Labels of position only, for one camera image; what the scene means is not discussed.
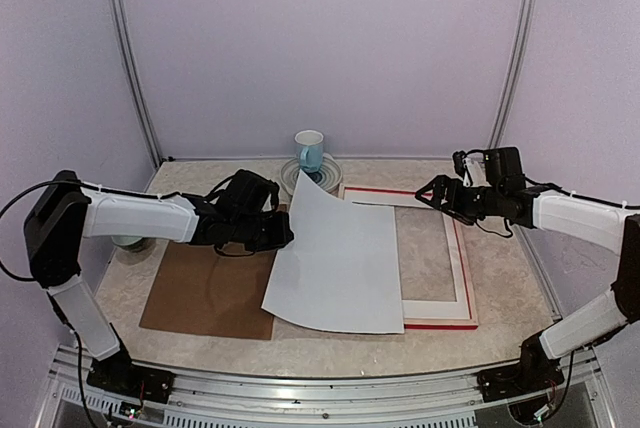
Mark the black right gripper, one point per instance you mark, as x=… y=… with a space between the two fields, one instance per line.
x=442 y=182

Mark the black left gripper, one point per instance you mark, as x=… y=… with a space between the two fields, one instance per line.
x=283 y=234

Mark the cat photo print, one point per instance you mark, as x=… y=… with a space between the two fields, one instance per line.
x=340 y=273

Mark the white mat board passe-partout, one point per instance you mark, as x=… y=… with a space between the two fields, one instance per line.
x=424 y=266

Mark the red wooden picture frame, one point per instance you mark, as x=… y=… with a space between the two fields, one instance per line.
x=459 y=314

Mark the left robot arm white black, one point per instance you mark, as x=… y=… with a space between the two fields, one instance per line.
x=71 y=211

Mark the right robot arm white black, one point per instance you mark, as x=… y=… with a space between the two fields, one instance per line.
x=577 y=234

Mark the brown cardboard backing board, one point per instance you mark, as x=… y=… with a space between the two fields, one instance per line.
x=198 y=292

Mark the striped ceramic plate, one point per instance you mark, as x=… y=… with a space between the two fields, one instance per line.
x=328 y=177

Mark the light blue ceramic mug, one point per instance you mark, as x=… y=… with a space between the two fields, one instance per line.
x=309 y=150

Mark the small green ceramic bowl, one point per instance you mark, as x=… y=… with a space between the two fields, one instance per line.
x=131 y=243

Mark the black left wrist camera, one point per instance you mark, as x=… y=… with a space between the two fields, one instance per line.
x=248 y=193

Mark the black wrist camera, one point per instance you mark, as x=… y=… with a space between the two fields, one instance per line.
x=248 y=193
x=500 y=168

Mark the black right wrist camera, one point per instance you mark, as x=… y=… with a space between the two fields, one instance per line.
x=500 y=168

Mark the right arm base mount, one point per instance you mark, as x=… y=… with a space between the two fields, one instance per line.
x=533 y=372

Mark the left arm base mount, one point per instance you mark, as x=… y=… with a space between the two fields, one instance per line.
x=133 y=381

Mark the aluminium front rail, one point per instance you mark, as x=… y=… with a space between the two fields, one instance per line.
x=201 y=398

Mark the right aluminium corner post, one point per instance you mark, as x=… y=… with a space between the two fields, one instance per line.
x=514 y=67

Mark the aluminium corner post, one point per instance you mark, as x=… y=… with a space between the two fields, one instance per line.
x=118 y=14
x=514 y=67

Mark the left aluminium corner post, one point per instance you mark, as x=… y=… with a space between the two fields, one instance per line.
x=118 y=14

